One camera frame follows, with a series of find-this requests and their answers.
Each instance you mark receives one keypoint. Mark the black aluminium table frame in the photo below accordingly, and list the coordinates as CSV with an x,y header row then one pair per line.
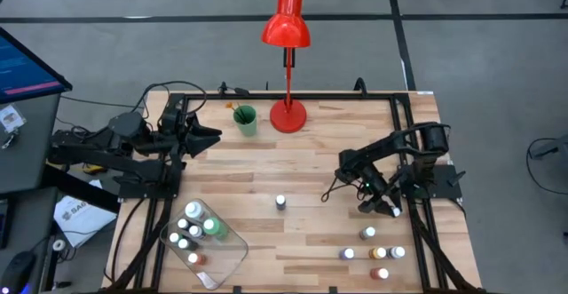
x,y
319,95

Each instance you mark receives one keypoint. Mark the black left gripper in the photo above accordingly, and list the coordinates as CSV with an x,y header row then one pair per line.
x,y
173,145

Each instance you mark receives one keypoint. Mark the ID badge card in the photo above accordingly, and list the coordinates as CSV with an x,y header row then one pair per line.
x,y
11,118

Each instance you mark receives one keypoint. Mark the white tape roll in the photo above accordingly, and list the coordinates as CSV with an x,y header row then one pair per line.
x,y
59,240

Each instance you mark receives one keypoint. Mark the orange paint bottle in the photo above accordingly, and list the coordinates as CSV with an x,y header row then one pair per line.
x,y
195,258

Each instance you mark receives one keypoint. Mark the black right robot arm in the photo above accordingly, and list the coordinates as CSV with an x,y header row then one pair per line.
x,y
390,145

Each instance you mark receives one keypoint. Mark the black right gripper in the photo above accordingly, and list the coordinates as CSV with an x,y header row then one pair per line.
x,y
377,192

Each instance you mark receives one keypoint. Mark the small white paint bottle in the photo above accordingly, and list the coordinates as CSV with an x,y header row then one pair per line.
x,y
182,223

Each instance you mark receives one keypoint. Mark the white printed paper sheet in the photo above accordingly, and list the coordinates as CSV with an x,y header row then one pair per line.
x,y
82,218

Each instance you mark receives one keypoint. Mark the computer monitor blue screen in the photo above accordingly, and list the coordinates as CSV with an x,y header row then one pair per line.
x,y
26,72

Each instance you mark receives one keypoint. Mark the black desk support bar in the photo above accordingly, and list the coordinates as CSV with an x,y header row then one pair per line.
x,y
80,192

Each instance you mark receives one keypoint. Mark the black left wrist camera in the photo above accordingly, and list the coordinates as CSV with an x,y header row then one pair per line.
x,y
171,118

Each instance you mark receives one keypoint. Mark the thin paintbrush with gold ferrule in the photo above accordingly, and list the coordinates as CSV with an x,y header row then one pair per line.
x,y
242,114

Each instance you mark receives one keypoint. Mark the blue paint bottle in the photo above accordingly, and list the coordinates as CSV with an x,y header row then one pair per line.
x,y
280,202

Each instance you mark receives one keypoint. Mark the clear plastic bin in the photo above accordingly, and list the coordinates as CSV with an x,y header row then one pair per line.
x,y
222,260

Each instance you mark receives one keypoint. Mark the grey paint bottle dark label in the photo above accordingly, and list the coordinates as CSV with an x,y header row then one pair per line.
x,y
367,232

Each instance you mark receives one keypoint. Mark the red desk lamp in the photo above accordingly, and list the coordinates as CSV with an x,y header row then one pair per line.
x,y
286,27

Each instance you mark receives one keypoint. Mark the black computer mouse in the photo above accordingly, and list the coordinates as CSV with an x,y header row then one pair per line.
x,y
18,272

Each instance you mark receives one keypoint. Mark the pale grey paint bottle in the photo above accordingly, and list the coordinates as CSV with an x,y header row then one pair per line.
x,y
396,252

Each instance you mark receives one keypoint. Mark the large green paint bottle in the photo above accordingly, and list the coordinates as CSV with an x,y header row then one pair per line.
x,y
215,228

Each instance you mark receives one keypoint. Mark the brown paint bottle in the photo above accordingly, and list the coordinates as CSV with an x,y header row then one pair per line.
x,y
396,212

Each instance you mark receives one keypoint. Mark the red paint bottle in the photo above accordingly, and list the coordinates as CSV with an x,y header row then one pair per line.
x,y
380,273

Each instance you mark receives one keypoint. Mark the small bright green paint bottle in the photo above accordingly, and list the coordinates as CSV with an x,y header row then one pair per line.
x,y
174,237

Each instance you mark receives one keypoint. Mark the yellow paint bottle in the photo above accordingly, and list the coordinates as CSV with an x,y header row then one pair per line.
x,y
377,252

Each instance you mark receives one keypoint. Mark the paintbrush with silver ferrule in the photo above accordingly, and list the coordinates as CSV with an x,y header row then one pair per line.
x,y
243,117

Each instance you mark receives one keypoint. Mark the black frame clip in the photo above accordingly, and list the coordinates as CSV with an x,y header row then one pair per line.
x,y
333,290
237,290

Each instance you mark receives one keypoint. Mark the grey desk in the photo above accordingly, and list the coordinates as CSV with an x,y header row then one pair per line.
x,y
22,161

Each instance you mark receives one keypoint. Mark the black paint bottle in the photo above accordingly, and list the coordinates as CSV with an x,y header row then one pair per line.
x,y
195,231

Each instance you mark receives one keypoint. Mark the wide orange bristle paintbrush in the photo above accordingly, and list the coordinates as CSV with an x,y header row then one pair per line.
x,y
229,105

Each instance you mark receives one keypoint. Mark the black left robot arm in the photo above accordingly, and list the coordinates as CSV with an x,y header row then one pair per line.
x,y
111,161

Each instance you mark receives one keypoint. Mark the dark green paint bottle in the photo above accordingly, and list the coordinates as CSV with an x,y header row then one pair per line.
x,y
184,243

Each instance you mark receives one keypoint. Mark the green plastic cup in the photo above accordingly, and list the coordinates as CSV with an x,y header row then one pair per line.
x,y
246,125

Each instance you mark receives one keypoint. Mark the black frame clamp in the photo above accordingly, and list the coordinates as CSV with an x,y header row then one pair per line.
x,y
360,85
223,89

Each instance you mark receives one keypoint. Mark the purple paint bottle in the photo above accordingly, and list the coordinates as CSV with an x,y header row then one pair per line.
x,y
346,253

